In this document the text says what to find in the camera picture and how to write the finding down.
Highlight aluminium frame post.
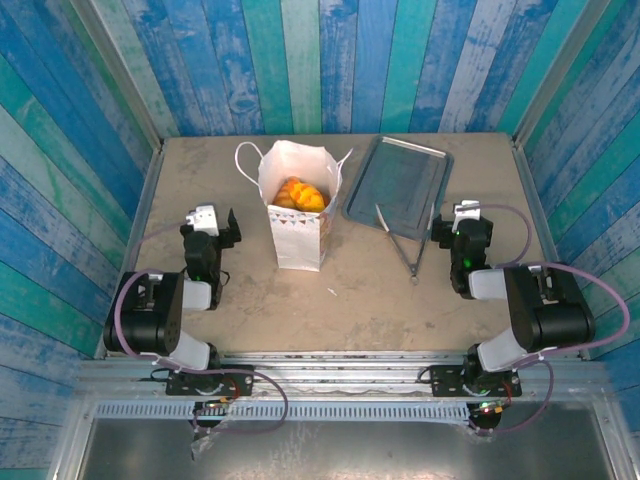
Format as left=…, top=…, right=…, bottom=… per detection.
left=69, top=0, right=164, bottom=151
left=514, top=0, right=616, bottom=146

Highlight aluminium table side rail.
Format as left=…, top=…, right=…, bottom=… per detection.
left=94, top=142, right=167, bottom=360
left=510, top=133, right=592, bottom=361

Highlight grey metal base panel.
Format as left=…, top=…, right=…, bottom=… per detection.
left=49, top=402, right=640, bottom=480

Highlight white slotted cable duct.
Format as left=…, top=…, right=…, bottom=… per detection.
left=94, top=401, right=474, bottom=425

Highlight grey metal tray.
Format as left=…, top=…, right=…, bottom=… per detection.
left=341, top=134, right=456, bottom=243

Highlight small circuit board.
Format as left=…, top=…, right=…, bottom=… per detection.
left=192, top=396, right=239, bottom=416
left=472, top=398, right=507, bottom=417

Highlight metal tongs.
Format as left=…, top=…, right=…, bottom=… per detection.
left=374, top=201, right=437, bottom=287

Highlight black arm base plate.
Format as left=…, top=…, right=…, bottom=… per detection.
left=166, top=363, right=256, bottom=398
left=428, top=364, right=523, bottom=400

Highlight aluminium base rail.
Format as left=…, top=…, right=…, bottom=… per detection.
left=74, top=349, right=616, bottom=404

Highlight cartoon print paper bag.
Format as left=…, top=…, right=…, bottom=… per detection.
left=234, top=139, right=355, bottom=273

